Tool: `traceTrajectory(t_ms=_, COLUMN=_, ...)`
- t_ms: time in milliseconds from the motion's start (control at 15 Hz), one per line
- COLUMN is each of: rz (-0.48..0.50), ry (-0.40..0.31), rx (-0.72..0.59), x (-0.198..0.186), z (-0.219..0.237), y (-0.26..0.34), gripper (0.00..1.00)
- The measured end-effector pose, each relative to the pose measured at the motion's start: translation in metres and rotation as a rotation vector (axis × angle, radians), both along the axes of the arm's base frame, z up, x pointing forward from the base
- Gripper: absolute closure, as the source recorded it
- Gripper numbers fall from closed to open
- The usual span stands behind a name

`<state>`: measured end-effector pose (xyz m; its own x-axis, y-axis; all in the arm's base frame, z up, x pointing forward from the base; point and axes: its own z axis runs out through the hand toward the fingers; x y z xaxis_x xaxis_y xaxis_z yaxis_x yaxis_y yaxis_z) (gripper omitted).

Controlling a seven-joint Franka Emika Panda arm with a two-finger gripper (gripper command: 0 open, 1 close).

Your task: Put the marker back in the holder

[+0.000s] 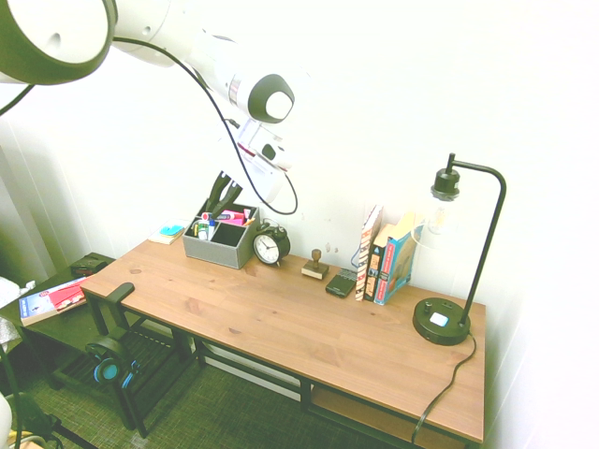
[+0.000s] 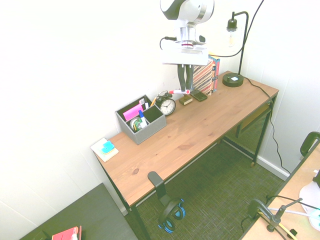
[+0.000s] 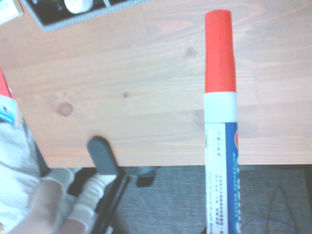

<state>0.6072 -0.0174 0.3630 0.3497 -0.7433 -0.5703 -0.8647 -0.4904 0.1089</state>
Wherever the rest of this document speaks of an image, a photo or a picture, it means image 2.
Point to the wooden desk with black frame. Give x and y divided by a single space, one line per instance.
187 135

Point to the pink sticky note pad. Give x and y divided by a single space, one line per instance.
132 112

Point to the black and blue headphones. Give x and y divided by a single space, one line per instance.
170 212

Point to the blue capped white marker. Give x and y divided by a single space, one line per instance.
143 120

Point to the black C clamp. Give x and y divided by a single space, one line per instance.
262 208

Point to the white notepad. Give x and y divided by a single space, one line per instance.
97 148

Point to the small white card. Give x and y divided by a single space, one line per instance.
142 101

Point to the black headphone hook clamp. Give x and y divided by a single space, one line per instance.
157 181

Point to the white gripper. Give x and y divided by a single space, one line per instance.
185 56

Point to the yellow pencil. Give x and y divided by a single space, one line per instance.
153 102

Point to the light wood robot table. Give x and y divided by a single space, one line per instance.
295 185

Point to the black twin bell alarm clock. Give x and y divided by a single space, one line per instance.
167 105

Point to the wooden rubber stamp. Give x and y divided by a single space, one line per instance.
186 100

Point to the grey desk organizer box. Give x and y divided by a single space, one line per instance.
147 130

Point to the red notebook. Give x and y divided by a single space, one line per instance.
65 234

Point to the black phone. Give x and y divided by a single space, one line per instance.
199 95

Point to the green tape roll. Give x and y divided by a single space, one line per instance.
135 124

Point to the black desk lamp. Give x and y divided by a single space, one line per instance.
233 80

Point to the white stand base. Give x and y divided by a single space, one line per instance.
308 195

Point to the red capped white marker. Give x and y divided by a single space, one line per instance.
176 92

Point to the black cabinet top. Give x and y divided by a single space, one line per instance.
87 215

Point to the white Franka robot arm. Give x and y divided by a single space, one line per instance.
187 10

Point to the teal sticky note block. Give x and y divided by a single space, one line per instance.
107 147

